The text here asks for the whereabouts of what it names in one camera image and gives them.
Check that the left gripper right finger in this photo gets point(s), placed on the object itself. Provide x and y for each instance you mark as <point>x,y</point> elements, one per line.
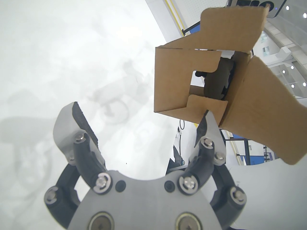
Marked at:
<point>206,159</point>

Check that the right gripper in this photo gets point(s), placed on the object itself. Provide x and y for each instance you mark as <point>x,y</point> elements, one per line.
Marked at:
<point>215,80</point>

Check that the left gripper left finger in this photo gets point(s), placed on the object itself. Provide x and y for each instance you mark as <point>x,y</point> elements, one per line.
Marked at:
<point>82,156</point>

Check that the small brown carton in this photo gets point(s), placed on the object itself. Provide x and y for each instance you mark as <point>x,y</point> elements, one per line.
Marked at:
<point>169,84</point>

